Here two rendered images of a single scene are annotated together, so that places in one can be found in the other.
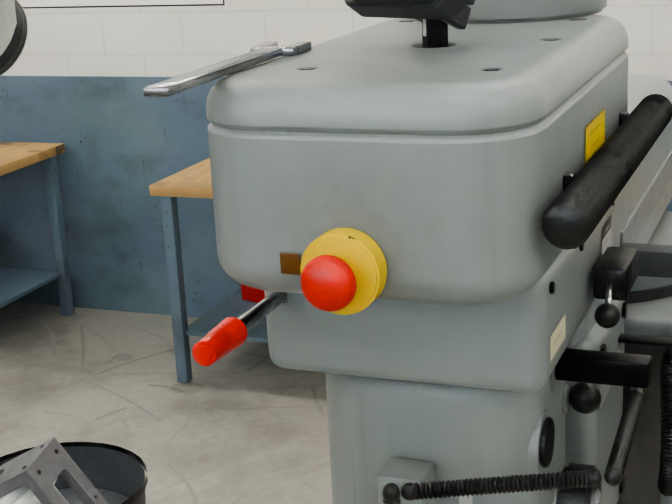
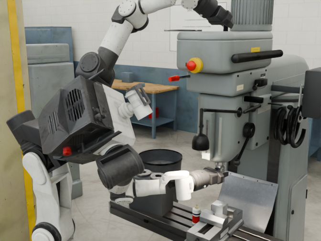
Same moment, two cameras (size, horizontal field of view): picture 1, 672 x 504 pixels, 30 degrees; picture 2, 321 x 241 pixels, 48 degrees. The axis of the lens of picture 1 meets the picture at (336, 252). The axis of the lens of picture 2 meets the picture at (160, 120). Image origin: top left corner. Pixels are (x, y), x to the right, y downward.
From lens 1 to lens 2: 64 cm
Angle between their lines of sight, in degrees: 16
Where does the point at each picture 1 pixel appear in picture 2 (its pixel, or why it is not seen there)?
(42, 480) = (136, 87)
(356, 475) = not seen: hidden behind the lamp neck
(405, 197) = (207, 51)
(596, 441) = (256, 120)
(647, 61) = not seen: outside the picture
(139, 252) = (195, 116)
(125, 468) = (177, 157)
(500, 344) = (226, 85)
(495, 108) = (223, 35)
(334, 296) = (191, 67)
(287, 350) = (189, 87)
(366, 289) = (198, 68)
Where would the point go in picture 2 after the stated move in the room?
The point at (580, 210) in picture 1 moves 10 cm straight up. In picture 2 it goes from (237, 55) to (239, 27)
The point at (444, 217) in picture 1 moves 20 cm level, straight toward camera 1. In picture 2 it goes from (213, 55) to (198, 59)
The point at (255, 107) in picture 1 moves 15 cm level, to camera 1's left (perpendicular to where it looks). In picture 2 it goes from (183, 35) to (148, 35)
